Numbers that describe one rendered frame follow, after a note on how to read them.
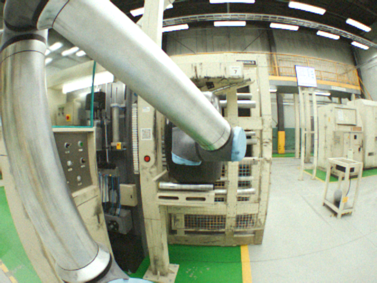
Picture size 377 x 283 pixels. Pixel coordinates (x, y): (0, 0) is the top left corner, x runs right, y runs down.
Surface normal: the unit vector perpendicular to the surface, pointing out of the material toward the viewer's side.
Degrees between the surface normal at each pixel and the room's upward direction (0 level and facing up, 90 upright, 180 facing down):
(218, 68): 90
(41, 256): 90
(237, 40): 90
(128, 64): 133
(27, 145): 88
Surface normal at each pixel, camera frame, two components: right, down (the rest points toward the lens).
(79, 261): 0.75, -0.03
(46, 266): -0.15, 0.05
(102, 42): 0.23, 0.71
